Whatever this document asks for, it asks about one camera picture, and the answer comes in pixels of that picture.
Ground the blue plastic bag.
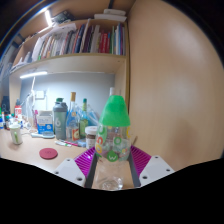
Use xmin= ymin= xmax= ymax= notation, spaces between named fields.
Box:
xmin=87 ymin=104 xmax=100 ymax=127

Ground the wooden shelf unit with books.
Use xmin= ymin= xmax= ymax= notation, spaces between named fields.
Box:
xmin=9 ymin=8 xmax=129 ymax=79

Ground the flat round red coaster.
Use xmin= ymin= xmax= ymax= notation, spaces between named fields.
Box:
xmin=38 ymin=147 xmax=59 ymax=160

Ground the white wall socket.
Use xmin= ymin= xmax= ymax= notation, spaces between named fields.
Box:
xmin=34 ymin=90 xmax=46 ymax=100

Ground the clear glass bottle gold cap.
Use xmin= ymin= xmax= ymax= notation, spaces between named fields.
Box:
xmin=65 ymin=91 xmax=81 ymax=142

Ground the ceiling light bar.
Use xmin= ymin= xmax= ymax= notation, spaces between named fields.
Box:
xmin=44 ymin=9 xmax=54 ymax=28

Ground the green and white pen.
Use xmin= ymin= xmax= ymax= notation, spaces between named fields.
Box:
xmin=54 ymin=139 xmax=73 ymax=148

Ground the white desk lamp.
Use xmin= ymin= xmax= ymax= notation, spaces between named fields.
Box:
xmin=24 ymin=75 xmax=38 ymax=131

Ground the blue and white carton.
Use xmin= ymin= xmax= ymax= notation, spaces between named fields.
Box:
xmin=35 ymin=110 xmax=54 ymax=135

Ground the pink pen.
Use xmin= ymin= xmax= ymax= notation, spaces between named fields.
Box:
xmin=63 ymin=139 xmax=81 ymax=147

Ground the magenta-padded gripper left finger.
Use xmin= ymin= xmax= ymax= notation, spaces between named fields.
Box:
xmin=52 ymin=145 xmax=99 ymax=190

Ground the green glass bottle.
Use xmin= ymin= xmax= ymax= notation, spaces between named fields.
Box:
xmin=79 ymin=97 xmax=90 ymax=139

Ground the pink pouch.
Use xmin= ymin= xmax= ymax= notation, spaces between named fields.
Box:
xmin=32 ymin=109 xmax=39 ymax=129

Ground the red and white container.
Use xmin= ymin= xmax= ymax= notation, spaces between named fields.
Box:
xmin=13 ymin=98 xmax=23 ymax=118

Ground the under-shelf light bar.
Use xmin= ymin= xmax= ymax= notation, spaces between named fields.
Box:
xmin=19 ymin=70 xmax=49 ymax=80

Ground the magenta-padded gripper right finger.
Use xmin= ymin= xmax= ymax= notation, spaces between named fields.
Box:
xmin=128 ymin=144 xmax=176 ymax=188

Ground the light blue hairbrush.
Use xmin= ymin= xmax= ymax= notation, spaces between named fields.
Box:
xmin=30 ymin=131 xmax=56 ymax=140

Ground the white mug with green handle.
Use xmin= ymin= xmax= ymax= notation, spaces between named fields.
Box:
xmin=8 ymin=123 xmax=24 ymax=145

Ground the clear bottle with green cap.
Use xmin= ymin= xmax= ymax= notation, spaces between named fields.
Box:
xmin=92 ymin=94 xmax=136 ymax=192

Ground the brown jar with white lid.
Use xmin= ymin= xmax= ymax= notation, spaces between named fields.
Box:
xmin=84 ymin=125 xmax=99 ymax=150

